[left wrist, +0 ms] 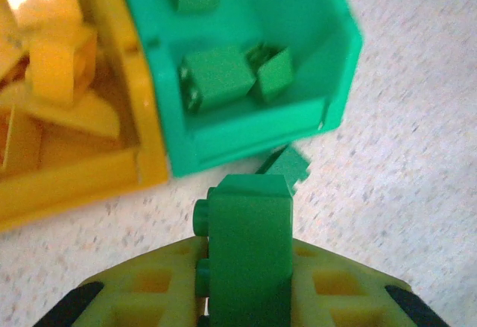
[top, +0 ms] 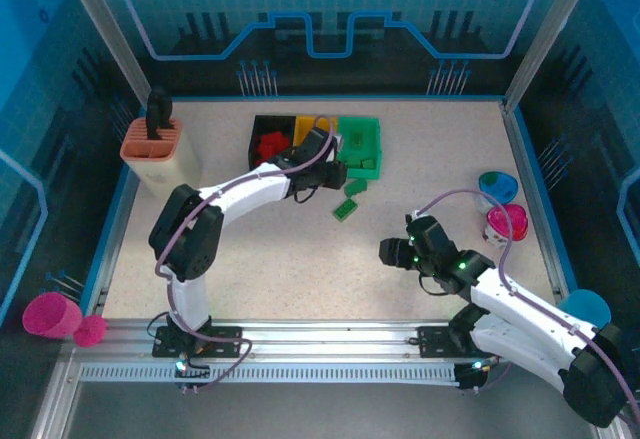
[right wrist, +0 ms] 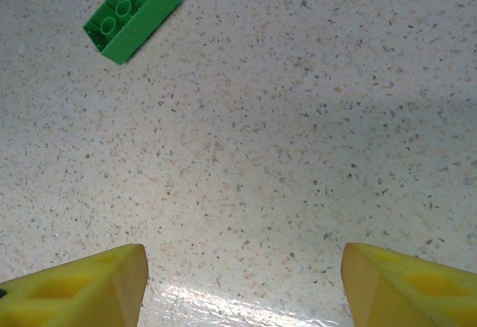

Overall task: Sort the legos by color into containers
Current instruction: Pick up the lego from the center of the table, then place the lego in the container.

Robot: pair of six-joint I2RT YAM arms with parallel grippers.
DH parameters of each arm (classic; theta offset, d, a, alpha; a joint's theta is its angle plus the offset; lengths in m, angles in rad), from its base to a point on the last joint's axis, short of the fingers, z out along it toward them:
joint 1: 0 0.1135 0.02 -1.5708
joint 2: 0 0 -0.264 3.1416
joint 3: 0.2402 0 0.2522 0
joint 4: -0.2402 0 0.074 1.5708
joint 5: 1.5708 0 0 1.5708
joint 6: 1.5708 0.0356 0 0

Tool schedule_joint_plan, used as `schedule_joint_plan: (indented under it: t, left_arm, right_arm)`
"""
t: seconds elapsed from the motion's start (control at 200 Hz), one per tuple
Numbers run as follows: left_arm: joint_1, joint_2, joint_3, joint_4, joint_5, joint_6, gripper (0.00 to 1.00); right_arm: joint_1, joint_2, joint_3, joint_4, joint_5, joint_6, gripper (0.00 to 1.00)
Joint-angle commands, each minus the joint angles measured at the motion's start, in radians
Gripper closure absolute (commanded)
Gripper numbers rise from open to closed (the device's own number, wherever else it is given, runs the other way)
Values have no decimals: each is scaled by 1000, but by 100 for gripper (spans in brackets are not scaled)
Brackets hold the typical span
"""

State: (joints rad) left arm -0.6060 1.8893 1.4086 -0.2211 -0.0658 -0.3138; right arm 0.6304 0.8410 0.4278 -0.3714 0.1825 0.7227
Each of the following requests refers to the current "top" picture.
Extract yellow plastic bin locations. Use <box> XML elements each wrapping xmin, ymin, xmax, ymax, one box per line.
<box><xmin>292</xmin><ymin>115</ymin><xmax>342</xmax><ymax>150</ymax></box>

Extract green plastic bin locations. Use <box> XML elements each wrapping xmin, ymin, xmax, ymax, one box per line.
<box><xmin>334</xmin><ymin>116</ymin><xmax>384</xmax><ymax>181</ymax></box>

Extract black plastic bin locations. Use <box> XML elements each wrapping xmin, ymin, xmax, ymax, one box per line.
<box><xmin>248</xmin><ymin>114</ymin><xmax>297</xmax><ymax>170</ymax></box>

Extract blue heart-shaped cup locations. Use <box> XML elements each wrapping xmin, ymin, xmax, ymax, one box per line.
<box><xmin>474</xmin><ymin>171</ymin><xmax>518</xmax><ymax>213</ymax></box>

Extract pink heart-shaped cup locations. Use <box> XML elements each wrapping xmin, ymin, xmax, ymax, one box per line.
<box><xmin>482</xmin><ymin>203</ymin><xmax>530</xmax><ymax>246</ymax></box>

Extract black right controller box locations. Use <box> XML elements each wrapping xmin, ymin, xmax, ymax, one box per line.
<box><xmin>454</xmin><ymin>358</ymin><xmax>494</xmax><ymax>394</ymax></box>

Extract black controller box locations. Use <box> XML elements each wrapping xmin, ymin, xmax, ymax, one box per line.
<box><xmin>454</xmin><ymin>358</ymin><xmax>494</xmax><ymax>394</ymax></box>
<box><xmin>173</xmin><ymin>352</ymin><xmax>211</xmax><ymax>394</ymax></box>

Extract cream knife block pink top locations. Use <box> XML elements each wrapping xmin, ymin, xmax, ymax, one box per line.
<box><xmin>119</xmin><ymin>117</ymin><xmax>202</xmax><ymax>199</ymax></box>

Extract blue goblet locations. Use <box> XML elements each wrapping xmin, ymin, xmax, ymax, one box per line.
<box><xmin>556</xmin><ymin>288</ymin><xmax>612</xmax><ymax>328</ymax></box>

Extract black scissors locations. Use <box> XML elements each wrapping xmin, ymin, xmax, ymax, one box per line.
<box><xmin>145</xmin><ymin>86</ymin><xmax>175</xmax><ymax>141</ymax></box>

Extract black left controller box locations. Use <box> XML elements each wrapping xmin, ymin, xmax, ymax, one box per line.
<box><xmin>173</xmin><ymin>352</ymin><xmax>211</xmax><ymax>394</ymax></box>

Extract pink goblet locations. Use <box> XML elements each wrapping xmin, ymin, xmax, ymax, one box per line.
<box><xmin>22</xmin><ymin>292</ymin><xmax>109</xmax><ymax>349</ymax></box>

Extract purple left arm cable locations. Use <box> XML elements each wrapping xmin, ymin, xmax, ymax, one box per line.
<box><xmin>155</xmin><ymin>115</ymin><xmax>339</xmax><ymax>393</ymax></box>

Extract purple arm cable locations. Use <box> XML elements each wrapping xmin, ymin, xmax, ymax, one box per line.
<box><xmin>414</xmin><ymin>187</ymin><xmax>640</xmax><ymax>420</ymax></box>
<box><xmin>155</xmin><ymin>115</ymin><xmax>339</xmax><ymax>393</ymax></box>

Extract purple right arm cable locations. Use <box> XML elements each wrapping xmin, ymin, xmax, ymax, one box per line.
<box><xmin>414</xmin><ymin>187</ymin><xmax>640</xmax><ymax>420</ymax></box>

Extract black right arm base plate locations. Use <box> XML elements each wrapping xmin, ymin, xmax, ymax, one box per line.
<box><xmin>417</xmin><ymin>325</ymin><xmax>510</xmax><ymax>359</ymax></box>

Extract aluminium mounting rail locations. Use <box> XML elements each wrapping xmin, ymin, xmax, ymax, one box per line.
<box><xmin>102</xmin><ymin>317</ymin><xmax>554</xmax><ymax>363</ymax></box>

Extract slotted grey cable duct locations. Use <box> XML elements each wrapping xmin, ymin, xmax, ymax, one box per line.
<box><xmin>78</xmin><ymin>363</ymin><xmax>464</xmax><ymax>386</ymax></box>

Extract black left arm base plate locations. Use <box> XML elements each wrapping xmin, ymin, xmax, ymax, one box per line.
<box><xmin>152</xmin><ymin>325</ymin><xmax>245</xmax><ymax>359</ymax></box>

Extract aluminium frame post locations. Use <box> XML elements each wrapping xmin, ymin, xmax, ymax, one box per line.
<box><xmin>503</xmin><ymin>0</ymin><xmax>602</xmax><ymax>111</ymax></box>
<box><xmin>55</xmin><ymin>0</ymin><xmax>152</xmax><ymax>105</ymax></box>

